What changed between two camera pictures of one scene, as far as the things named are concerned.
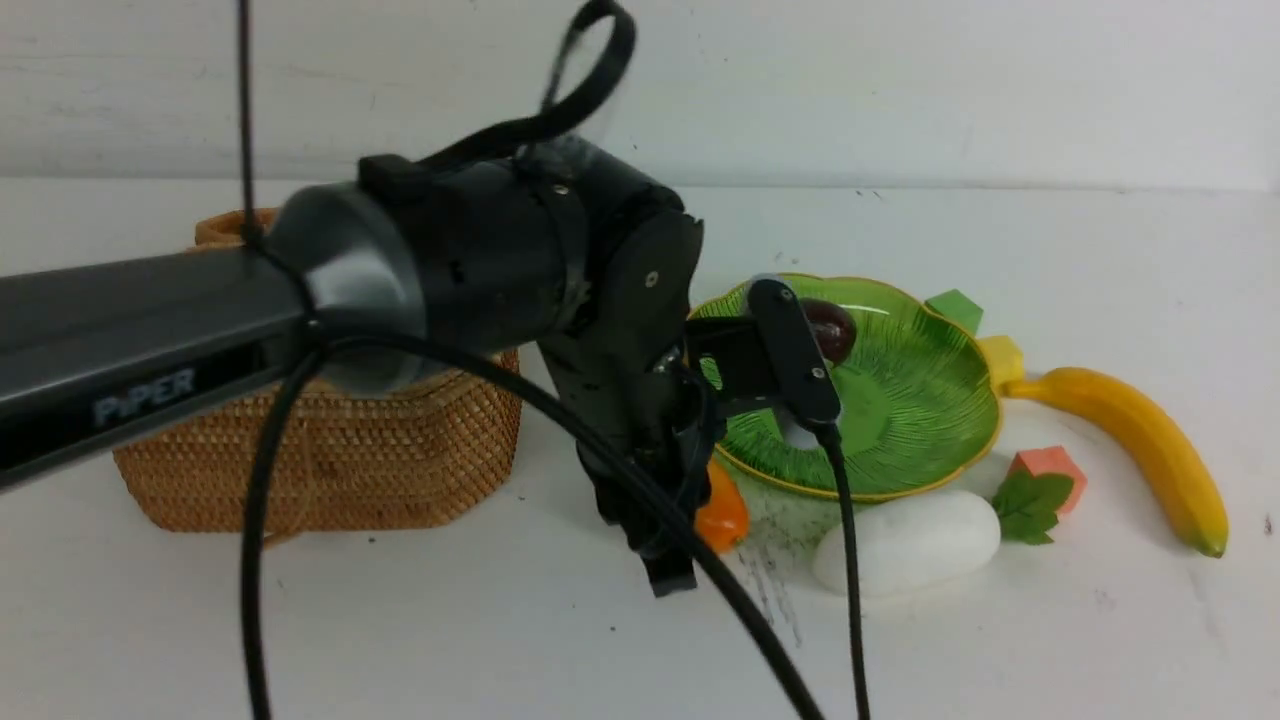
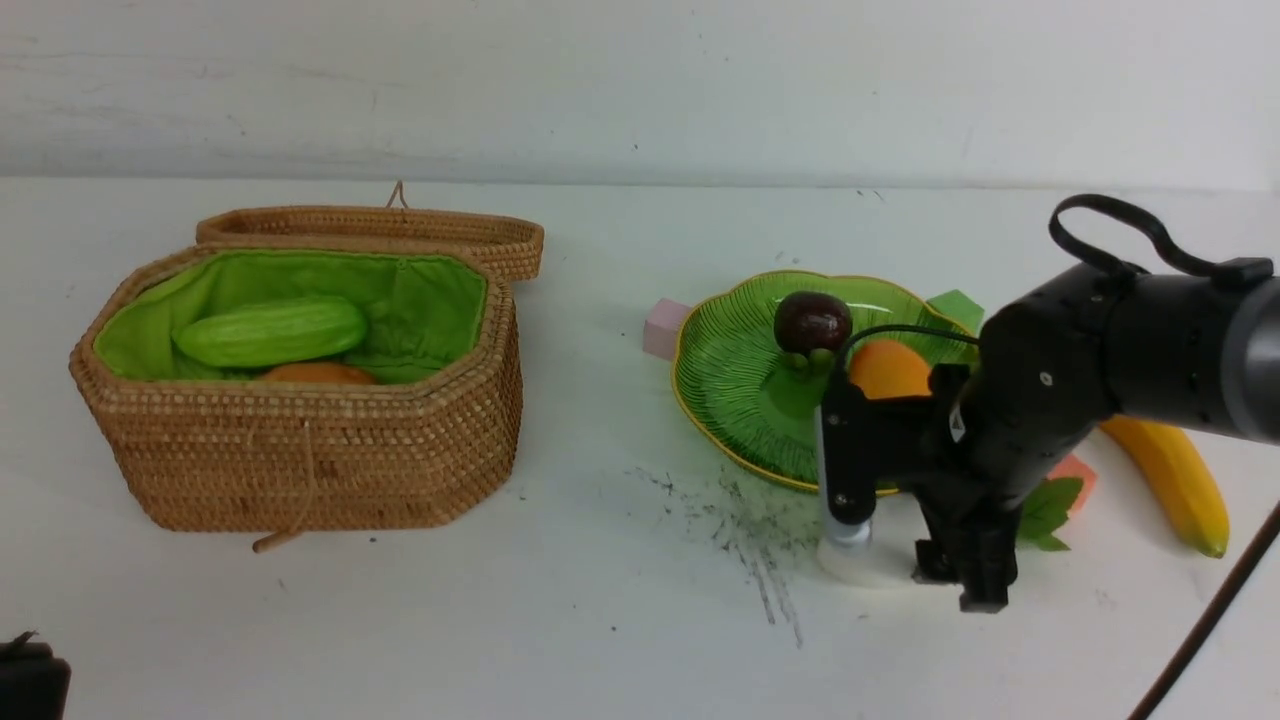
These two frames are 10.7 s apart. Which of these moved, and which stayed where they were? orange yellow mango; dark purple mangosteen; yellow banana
Moved: orange yellow mango
Stayed: yellow banana; dark purple mangosteen
